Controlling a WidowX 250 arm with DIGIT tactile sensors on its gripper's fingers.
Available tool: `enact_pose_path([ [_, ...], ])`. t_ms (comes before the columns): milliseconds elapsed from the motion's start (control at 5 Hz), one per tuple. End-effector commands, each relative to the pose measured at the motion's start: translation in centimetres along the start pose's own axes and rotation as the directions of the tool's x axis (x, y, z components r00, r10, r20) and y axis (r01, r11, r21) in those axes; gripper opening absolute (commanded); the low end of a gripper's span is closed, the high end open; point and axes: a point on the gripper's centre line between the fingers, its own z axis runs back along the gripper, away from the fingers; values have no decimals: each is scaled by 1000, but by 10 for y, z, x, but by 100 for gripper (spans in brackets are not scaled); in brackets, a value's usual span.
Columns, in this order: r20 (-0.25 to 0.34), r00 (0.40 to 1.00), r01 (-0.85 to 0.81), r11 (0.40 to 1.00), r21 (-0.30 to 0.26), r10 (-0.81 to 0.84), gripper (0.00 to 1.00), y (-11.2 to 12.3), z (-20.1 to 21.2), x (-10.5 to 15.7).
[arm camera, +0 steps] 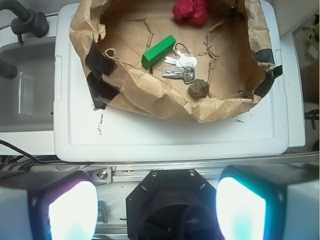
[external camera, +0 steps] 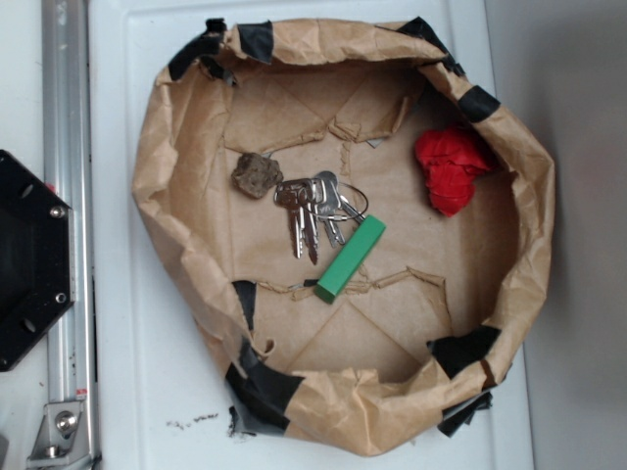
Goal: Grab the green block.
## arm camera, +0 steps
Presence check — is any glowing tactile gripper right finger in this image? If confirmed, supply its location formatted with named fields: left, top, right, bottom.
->
left=215, top=163, right=320, bottom=240

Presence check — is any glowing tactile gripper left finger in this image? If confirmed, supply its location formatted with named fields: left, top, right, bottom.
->
left=0, top=170, right=98, bottom=240

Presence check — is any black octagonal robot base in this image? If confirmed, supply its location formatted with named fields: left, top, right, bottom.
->
left=126, top=169, right=224, bottom=240

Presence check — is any green rectangular block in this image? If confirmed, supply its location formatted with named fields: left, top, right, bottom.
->
left=141, top=35, right=177, bottom=70

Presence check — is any white plastic lid tray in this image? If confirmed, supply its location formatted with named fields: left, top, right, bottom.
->
left=53, top=3, right=290, bottom=163

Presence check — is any clear plastic bin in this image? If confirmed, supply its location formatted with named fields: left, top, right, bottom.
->
left=0, top=36, right=56, bottom=133

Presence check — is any brown rock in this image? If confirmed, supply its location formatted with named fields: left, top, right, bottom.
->
left=188, top=79, right=209, bottom=99

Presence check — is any silver key bunch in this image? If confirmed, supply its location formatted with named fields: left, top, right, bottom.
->
left=158, top=43, right=198, bottom=85

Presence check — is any brown crumpled paper bag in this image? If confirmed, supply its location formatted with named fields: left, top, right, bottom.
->
left=69, top=0, right=283, bottom=123

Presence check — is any black faucet fixture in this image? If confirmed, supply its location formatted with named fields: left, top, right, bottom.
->
left=0, top=0, right=49, bottom=45

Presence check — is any crumpled red paper ball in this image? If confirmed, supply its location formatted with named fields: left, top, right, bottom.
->
left=171, top=0, right=209, bottom=26

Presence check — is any black cable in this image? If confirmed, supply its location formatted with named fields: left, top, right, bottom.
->
left=0, top=139, right=83, bottom=171

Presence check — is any aluminium frame rail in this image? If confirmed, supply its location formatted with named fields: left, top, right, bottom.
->
left=52, top=151, right=320, bottom=185

